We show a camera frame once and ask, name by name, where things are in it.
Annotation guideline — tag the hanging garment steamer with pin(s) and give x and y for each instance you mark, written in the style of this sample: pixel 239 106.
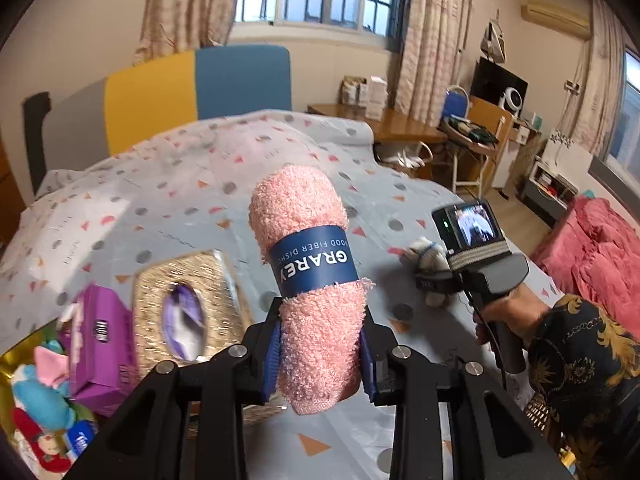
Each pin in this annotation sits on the hanging garment steamer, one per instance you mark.
pixel 494 40

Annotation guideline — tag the wooden desk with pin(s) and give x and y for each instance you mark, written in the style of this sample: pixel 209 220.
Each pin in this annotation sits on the wooden desk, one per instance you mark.
pixel 400 127

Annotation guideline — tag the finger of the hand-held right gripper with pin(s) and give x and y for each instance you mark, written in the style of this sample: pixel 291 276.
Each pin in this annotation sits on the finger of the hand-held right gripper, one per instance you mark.
pixel 435 282

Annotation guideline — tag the rattan chair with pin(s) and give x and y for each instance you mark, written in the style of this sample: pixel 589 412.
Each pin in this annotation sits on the rattan chair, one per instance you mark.
pixel 540 412

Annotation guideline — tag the dark green bag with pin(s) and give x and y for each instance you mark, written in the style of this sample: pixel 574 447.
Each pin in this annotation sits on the dark green bag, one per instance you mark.
pixel 472 129

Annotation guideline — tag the side window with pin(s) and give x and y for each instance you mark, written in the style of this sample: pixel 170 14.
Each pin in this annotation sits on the side window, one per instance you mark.
pixel 627 110

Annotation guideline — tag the pink fleece blanket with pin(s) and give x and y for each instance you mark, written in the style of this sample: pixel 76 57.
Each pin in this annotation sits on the pink fleece blanket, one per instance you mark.
pixel 595 260

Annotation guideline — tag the blue folding chair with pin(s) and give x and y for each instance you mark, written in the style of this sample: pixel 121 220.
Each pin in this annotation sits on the blue folding chair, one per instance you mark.
pixel 456 102

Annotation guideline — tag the round folding table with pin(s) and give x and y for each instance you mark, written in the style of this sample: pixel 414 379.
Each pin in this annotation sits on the round folding table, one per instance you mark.
pixel 475 152

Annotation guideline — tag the grey low shelf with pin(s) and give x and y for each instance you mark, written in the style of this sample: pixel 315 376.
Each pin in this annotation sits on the grey low shelf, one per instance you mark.
pixel 547 190

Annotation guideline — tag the ornate gold tissue box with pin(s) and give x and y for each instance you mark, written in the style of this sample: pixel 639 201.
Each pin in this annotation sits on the ornate gold tissue box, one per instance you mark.
pixel 150 300

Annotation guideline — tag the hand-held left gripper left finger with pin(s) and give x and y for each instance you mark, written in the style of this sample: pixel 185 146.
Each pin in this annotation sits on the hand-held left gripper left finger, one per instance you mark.
pixel 272 360

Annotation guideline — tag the teal sock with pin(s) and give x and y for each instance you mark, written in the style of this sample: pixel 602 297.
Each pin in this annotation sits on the teal sock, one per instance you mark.
pixel 42 402

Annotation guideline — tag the pink soft toy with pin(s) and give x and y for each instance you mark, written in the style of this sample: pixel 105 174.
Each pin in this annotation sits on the pink soft toy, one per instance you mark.
pixel 50 365

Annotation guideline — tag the grey yellow blue headboard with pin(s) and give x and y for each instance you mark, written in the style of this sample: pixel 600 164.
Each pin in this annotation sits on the grey yellow blue headboard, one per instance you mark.
pixel 150 100

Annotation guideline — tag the patterned plastic cover sheet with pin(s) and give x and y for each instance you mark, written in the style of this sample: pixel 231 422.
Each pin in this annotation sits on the patterned plastic cover sheet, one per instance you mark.
pixel 175 175

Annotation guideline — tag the gold storage container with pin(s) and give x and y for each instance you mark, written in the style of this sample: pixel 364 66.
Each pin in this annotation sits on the gold storage container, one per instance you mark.
pixel 20 347

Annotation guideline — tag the blue pocket tissue pack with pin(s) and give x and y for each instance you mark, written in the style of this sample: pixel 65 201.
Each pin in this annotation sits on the blue pocket tissue pack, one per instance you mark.
pixel 80 440

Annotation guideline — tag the pink fleece towel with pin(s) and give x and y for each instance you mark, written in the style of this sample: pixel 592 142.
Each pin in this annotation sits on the pink fleece towel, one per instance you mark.
pixel 300 210

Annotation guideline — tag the white round fan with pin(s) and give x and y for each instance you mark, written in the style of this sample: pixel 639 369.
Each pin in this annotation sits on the white round fan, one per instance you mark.
pixel 512 100

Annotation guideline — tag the white carton box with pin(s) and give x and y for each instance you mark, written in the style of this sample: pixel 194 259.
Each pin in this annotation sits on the white carton box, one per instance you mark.
pixel 377 97

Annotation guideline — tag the wooden panel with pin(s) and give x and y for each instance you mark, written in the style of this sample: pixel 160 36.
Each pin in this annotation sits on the wooden panel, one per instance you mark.
pixel 492 115

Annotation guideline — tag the red plush sock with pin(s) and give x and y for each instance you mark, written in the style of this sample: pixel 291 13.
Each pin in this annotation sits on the red plush sock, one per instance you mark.
pixel 37 440

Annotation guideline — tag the beige small box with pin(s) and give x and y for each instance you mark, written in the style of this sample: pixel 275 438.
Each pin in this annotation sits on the beige small box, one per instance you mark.
pixel 354 91

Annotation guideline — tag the black monitor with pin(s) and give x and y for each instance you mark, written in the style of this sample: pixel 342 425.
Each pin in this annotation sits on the black monitor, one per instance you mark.
pixel 492 77

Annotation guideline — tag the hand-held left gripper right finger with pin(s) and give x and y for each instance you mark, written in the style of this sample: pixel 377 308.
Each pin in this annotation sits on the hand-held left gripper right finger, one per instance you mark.
pixel 367 370

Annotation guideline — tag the white leaf print board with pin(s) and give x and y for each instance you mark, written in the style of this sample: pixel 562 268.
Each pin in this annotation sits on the white leaf print board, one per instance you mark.
pixel 567 152

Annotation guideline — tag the purple cardboard box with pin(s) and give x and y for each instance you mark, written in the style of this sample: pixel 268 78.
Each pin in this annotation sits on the purple cardboard box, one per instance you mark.
pixel 95 360

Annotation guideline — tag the wall air conditioner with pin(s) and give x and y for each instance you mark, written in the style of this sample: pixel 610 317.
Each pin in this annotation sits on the wall air conditioner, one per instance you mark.
pixel 555 20

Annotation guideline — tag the person's right hand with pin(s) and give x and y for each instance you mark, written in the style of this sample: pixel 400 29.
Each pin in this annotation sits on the person's right hand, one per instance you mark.
pixel 515 310

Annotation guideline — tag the beige patterned curtain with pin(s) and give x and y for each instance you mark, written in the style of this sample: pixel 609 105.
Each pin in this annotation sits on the beige patterned curtain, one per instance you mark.
pixel 597 85
pixel 430 45
pixel 185 10

